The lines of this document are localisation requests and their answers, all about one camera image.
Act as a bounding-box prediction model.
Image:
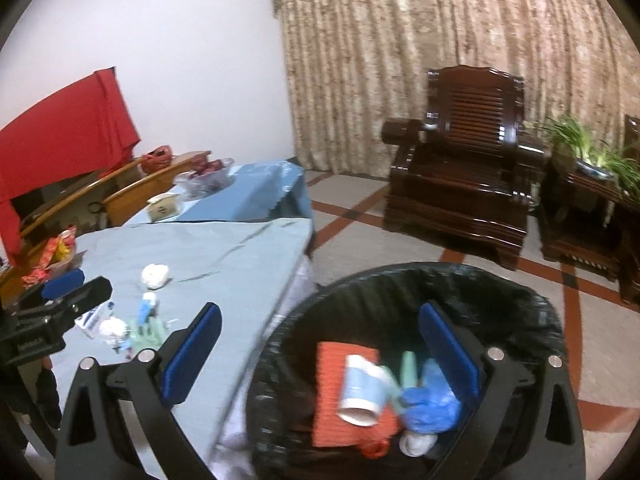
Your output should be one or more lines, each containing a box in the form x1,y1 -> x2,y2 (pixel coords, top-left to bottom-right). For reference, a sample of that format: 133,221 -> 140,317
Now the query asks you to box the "wooden television cabinet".
0,150 -> 213,301

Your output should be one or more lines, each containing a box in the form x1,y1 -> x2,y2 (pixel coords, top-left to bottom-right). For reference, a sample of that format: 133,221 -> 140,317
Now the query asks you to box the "gold tissue box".
146,195 -> 181,223

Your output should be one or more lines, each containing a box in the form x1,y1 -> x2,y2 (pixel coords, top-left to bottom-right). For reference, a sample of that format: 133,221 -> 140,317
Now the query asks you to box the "blue plastic bag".
400,357 -> 463,433

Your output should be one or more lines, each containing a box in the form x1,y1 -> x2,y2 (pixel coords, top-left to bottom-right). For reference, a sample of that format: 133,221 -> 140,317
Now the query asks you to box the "grey blue table cover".
20,217 -> 316,480

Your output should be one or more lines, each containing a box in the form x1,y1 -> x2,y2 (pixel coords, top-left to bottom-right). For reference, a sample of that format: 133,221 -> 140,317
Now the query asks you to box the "green potted plant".
537,115 -> 640,196

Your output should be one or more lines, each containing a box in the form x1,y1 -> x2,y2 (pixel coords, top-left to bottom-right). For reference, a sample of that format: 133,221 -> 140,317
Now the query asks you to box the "glass candy dish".
30,240 -> 87,286

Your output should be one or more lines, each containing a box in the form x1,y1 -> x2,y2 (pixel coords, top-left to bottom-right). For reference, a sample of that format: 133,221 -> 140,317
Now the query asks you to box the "pile of red candy packets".
20,227 -> 78,283

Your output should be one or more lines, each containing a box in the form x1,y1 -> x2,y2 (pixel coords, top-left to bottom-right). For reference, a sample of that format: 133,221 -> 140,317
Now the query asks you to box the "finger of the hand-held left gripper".
15,267 -> 86,311
0,276 -> 114,341

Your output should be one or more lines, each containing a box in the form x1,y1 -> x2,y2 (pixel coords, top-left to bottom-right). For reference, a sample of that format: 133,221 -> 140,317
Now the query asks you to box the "glass fruit bowl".
172,157 -> 236,196

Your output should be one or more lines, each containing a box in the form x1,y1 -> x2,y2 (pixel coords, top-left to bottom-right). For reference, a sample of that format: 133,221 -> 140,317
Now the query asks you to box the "dark wooden side table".
537,157 -> 631,281

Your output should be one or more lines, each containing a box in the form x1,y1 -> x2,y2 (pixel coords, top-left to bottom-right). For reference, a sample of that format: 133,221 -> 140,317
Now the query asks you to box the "black television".
10,172 -> 108,221

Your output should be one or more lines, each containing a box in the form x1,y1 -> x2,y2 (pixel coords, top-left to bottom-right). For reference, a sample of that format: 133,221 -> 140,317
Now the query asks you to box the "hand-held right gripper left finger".
54,302 -> 223,480

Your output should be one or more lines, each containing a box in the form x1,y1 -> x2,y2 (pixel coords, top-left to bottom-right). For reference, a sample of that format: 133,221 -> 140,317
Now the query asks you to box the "white tissue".
141,263 -> 171,291
99,317 -> 132,353

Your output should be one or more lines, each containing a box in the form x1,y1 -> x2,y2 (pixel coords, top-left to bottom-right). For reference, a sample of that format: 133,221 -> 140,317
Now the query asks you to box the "blue white small wrapper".
137,291 -> 160,323

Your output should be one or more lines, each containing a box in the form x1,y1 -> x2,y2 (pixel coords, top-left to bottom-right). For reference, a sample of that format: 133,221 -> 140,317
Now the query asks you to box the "white blue cardboard box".
77,301 -> 116,341

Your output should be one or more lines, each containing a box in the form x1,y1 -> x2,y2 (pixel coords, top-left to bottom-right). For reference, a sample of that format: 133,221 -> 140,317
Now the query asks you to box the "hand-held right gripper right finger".
418,302 -> 587,480

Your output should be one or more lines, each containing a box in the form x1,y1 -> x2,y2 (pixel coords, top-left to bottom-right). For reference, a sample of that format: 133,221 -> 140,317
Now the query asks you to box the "red cloth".
0,66 -> 142,261

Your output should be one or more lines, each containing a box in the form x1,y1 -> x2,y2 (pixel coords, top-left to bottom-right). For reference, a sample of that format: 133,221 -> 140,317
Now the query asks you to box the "beige floral curtain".
267,0 -> 638,181

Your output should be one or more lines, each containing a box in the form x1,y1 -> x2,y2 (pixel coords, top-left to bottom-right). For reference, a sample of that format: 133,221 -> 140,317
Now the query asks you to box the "black lined trash bin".
245,262 -> 566,480

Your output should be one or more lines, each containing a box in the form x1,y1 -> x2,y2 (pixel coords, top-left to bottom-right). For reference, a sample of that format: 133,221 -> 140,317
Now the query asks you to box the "blue white paper cup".
337,353 -> 393,426

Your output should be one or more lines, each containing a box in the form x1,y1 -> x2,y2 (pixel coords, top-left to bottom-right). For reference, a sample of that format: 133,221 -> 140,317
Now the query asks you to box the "blue tablecloth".
122,160 -> 313,233

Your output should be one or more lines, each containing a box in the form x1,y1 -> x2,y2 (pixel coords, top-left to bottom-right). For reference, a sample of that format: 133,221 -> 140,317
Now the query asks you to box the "orange foam net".
311,341 -> 403,448

